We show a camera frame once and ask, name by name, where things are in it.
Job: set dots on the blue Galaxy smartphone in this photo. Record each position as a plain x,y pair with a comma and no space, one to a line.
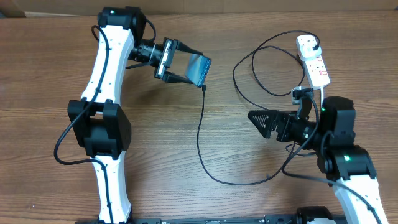
197,69

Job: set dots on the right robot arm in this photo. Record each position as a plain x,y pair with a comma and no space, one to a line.
329,132

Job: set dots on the white power strip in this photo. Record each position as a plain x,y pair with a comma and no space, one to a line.
315,69

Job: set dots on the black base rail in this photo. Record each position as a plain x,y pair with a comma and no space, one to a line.
311,214

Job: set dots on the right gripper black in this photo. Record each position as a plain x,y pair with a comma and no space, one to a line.
283,119

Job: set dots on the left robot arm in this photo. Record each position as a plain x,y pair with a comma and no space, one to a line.
100,125

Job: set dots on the white charger plug adapter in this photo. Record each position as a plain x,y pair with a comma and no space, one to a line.
307,52

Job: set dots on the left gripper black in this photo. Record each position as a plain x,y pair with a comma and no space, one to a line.
166,59

